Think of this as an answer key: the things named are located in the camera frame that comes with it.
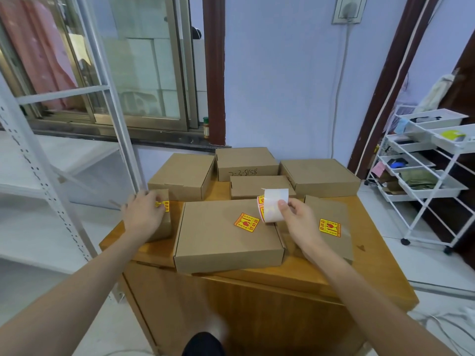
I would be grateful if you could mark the white wall socket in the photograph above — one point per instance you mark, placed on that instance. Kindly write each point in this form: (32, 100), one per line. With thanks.
(336, 20)

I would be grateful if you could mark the person's left hand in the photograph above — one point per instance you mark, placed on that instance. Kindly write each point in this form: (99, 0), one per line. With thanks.
(143, 216)

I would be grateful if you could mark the dark brown door frame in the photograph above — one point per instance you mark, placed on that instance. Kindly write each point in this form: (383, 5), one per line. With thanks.
(382, 88)

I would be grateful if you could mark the folded green cloth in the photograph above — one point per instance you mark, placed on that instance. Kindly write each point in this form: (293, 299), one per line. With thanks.
(417, 179)

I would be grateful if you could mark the yellow red label sticker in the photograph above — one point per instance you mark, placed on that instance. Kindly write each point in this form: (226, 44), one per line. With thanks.
(330, 227)
(246, 222)
(163, 206)

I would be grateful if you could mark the person's left leg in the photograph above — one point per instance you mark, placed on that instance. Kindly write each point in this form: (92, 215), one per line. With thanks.
(202, 346)

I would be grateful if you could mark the white rolling tray cart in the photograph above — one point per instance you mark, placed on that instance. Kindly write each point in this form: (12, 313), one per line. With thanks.
(445, 124)

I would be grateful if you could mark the pink sticky note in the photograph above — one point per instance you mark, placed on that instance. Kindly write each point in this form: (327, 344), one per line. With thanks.
(378, 169)

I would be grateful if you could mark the small plain cardboard box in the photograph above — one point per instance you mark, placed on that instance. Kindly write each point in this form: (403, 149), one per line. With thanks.
(323, 209)

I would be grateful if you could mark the person's left forearm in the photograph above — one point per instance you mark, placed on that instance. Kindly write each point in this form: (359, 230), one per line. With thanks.
(66, 304)

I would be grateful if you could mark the person's right forearm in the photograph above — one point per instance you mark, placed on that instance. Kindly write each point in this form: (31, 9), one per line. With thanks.
(371, 315)

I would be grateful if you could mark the blue item in tray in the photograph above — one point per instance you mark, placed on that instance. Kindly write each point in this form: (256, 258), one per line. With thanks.
(398, 164)

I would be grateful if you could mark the white metal shelf rack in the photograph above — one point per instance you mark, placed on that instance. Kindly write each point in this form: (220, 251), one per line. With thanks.
(55, 159)

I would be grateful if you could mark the dark brown window post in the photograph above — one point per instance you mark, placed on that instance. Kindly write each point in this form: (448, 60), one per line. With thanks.
(214, 70)

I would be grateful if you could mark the small orange bottle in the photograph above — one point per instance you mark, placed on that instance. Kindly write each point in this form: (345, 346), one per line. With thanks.
(206, 129)

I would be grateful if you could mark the dark stone windowsill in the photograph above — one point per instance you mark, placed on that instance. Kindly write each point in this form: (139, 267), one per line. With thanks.
(167, 138)

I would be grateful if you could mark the tape-wrapped cardboard box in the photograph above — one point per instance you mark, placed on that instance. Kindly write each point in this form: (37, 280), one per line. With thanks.
(165, 227)

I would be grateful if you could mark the roll of yellow red stickers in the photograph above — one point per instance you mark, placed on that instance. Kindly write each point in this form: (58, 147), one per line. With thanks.
(272, 205)

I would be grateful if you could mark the sliding glass window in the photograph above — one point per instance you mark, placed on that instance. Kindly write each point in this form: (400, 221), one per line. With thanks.
(148, 62)

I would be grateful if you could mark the wooden cabinet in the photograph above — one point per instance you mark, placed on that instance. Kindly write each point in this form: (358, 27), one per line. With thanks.
(259, 315)

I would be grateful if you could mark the white hanging cloth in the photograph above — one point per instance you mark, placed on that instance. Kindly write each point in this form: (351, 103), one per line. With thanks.
(438, 90)

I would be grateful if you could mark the dark brown wooden door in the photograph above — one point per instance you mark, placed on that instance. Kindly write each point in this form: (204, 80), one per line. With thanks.
(467, 88)

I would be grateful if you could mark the person's right hand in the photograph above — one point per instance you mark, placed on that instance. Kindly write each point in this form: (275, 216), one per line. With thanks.
(302, 229)

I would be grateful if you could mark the pink curtain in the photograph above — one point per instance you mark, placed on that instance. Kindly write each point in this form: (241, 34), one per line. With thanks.
(37, 51)

